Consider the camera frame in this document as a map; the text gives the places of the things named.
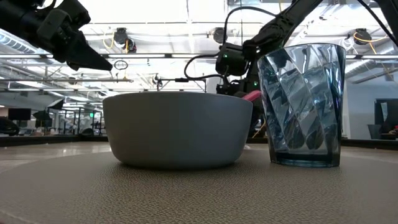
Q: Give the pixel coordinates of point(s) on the pink utensil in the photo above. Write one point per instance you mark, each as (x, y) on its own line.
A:
(252, 96)

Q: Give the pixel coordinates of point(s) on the blue faceted glass tumbler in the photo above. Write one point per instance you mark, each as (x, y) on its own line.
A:
(301, 105)

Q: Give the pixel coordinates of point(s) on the grey round bowl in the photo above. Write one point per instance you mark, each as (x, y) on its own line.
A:
(177, 130)

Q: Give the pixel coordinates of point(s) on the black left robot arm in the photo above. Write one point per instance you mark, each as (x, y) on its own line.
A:
(12, 15)

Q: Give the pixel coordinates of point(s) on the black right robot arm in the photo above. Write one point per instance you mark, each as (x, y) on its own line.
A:
(280, 26)

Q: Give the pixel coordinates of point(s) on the grey horizontal ceiling pipe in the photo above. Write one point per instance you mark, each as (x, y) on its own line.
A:
(62, 80)

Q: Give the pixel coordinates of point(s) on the white building pillar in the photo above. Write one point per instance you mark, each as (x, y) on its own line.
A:
(213, 85)

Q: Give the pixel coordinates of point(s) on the black studio light hood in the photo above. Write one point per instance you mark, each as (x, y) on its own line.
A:
(56, 104)

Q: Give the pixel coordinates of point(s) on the long ceiling light bar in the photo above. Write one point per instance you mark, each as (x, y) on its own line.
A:
(140, 56)

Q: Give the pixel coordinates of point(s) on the dark computer monitor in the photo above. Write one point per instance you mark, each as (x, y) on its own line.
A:
(19, 114)

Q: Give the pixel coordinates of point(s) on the beige textured placemat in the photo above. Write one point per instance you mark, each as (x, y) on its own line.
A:
(199, 196)

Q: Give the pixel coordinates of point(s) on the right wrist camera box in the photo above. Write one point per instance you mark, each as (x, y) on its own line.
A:
(231, 59)

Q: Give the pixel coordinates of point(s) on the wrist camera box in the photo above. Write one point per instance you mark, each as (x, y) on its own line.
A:
(231, 59)
(74, 12)

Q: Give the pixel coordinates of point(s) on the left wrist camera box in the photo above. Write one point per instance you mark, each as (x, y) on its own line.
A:
(74, 12)

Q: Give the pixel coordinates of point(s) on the black metal rack frame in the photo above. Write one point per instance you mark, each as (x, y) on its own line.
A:
(77, 121)

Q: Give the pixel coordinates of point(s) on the black overhead camera frame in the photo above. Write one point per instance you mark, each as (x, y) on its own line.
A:
(182, 80)

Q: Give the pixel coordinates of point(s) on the black table edge rail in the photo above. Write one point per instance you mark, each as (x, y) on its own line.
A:
(46, 140)

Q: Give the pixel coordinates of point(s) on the silver ventilation duct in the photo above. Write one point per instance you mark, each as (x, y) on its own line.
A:
(370, 68)

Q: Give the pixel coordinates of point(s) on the dark doorway frame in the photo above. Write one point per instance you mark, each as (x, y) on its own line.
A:
(388, 112)

